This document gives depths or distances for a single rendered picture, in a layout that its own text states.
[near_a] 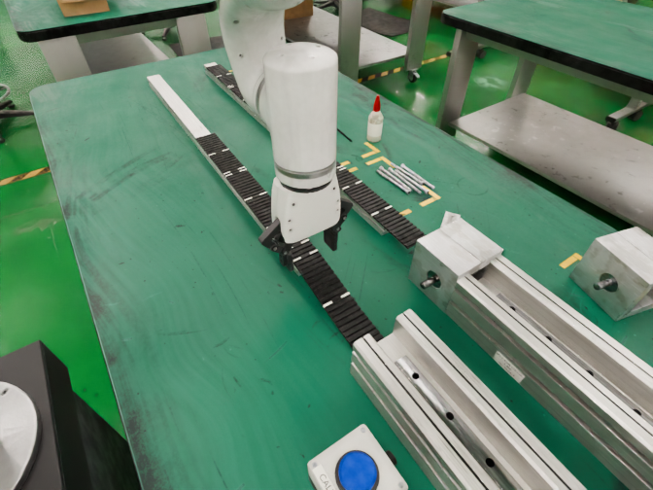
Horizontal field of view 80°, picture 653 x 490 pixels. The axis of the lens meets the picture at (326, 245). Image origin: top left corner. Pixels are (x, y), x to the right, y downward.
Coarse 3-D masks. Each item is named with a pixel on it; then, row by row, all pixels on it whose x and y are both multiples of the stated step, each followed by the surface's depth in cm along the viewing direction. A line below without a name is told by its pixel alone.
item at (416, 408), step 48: (432, 336) 50; (384, 384) 46; (432, 384) 50; (480, 384) 46; (432, 432) 42; (480, 432) 46; (528, 432) 42; (432, 480) 45; (480, 480) 39; (528, 480) 42; (576, 480) 39
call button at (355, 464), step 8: (344, 456) 42; (352, 456) 41; (360, 456) 41; (368, 456) 42; (344, 464) 41; (352, 464) 41; (360, 464) 41; (368, 464) 41; (344, 472) 40; (352, 472) 40; (360, 472) 40; (368, 472) 40; (376, 472) 41; (344, 480) 40; (352, 480) 40; (360, 480) 40; (368, 480) 40; (344, 488) 40; (352, 488) 39; (360, 488) 39; (368, 488) 39
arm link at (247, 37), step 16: (224, 0) 38; (240, 0) 36; (256, 0) 35; (272, 0) 35; (288, 0) 35; (224, 16) 41; (240, 16) 40; (256, 16) 41; (272, 16) 44; (224, 32) 44; (240, 32) 44; (256, 32) 45; (272, 32) 46; (240, 48) 46; (256, 48) 47; (240, 64) 47; (256, 64) 48; (240, 80) 49; (256, 80) 48; (256, 96) 48; (256, 112) 50
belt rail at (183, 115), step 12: (156, 84) 119; (168, 96) 113; (168, 108) 112; (180, 108) 108; (180, 120) 104; (192, 120) 103; (192, 132) 98; (204, 132) 98; (204, 156) 96; (216, 168) 90; (252, 216) 80; (264, 228) 76
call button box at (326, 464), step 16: (352, 432) 44; (368, 432) 44; (336, 448) 43; (352, 448) 43; (368, 448) 43; (320, 464) 42; (336, 464) 42; (384, 464) 42; (320, 480) 41; (336, 480) 41; (384, 480) 41; (400, 480) 41
